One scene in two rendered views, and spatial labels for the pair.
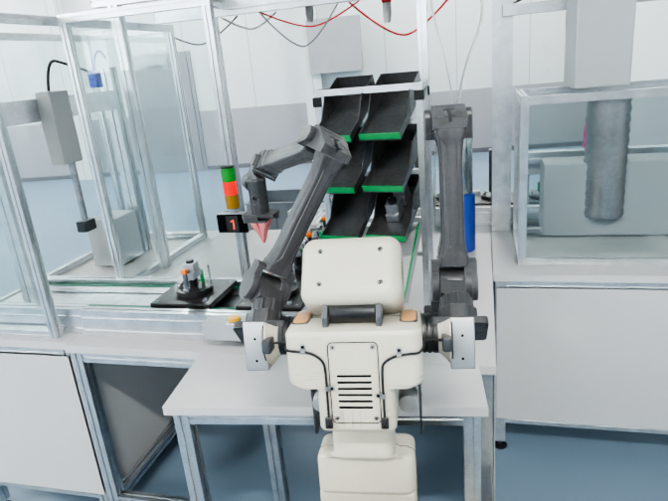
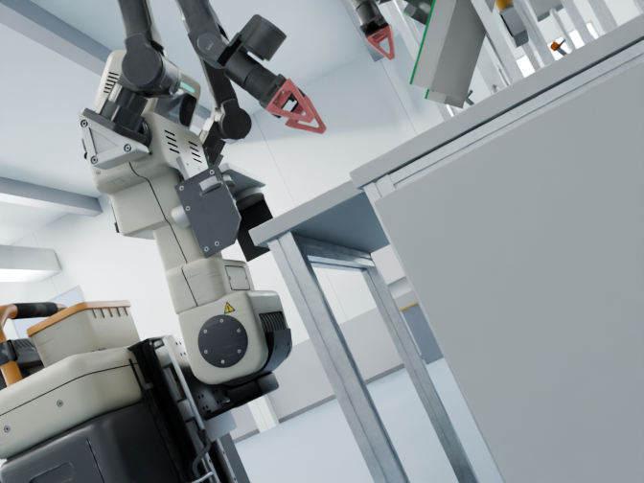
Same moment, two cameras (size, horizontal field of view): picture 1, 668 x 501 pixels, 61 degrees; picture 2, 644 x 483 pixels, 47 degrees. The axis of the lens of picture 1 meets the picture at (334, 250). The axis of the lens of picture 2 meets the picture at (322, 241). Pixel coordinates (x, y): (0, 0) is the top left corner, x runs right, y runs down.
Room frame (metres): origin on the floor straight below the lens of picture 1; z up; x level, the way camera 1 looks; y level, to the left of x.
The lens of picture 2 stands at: (1.38, -1.60, 0.60)
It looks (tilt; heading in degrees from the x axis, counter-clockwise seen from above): 9 degrees up; 91
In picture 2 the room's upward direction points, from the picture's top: 25 degrees counter-clockwise
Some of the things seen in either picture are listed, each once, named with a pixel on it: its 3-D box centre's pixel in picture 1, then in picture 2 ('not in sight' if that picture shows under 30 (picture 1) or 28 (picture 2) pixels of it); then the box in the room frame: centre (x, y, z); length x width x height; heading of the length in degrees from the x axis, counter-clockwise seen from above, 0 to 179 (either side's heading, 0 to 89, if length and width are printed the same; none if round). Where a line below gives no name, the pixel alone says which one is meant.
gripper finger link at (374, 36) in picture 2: (258, 228); (385, 44); (1.69, 0.23, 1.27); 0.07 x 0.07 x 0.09; 74
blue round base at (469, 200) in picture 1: (457, 221); not in sight; (2.50, -0.58, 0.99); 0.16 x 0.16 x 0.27
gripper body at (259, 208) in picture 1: (259, 206); (371, 19); (1.69, 0.22, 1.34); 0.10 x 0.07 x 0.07; 74
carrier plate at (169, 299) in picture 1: (195, 292); not in sight; (1.98, 0.54, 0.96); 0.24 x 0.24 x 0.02; 74
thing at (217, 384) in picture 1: (334, 349); (453, 181); (1.66, 0.03, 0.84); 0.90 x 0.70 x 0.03; 81
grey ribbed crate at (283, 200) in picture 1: (296, 210); not in sight; (4.03, 0.25, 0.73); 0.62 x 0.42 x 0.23; 74
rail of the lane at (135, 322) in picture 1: (193, 322); not in sight; (1.82, 0.52, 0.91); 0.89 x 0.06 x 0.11; 74
